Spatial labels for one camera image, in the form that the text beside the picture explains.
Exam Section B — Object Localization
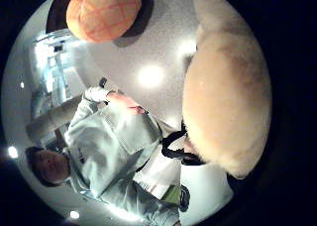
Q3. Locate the cream plush toy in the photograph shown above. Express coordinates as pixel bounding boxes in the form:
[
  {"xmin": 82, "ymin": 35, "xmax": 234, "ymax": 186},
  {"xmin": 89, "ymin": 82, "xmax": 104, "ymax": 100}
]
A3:
[{"xmin": 180, "ymin": 0, "xmax": 273, "ymax": 180}]

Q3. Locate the the person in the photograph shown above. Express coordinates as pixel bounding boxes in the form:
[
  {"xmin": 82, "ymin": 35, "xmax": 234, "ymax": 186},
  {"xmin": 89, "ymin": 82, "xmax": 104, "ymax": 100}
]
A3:
[{"xmin": 25, "ymin": 86, "xmax": 183, "ymax": 226}]

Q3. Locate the beige round pillar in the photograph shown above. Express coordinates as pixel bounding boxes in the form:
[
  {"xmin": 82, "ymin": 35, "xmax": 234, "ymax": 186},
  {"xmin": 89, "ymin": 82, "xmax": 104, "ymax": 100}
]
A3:
[{"xmin": 25, "ymin": 94, "xmax": 84, "ymax": 144}]

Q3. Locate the bright glass window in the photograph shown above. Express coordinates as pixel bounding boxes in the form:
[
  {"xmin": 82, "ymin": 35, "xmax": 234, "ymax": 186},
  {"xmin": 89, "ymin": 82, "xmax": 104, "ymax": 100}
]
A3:
[{"xmin": 32, "ymin": 32, "xmax": 87, "ymax": 112}]

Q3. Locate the orange checked plush toy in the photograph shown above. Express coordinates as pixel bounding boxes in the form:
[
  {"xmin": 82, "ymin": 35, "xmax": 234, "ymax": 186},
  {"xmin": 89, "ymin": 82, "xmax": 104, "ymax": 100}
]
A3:
[{"xmin": 64, "ymin": 0, "xmax": 143, "ymax": 45}]

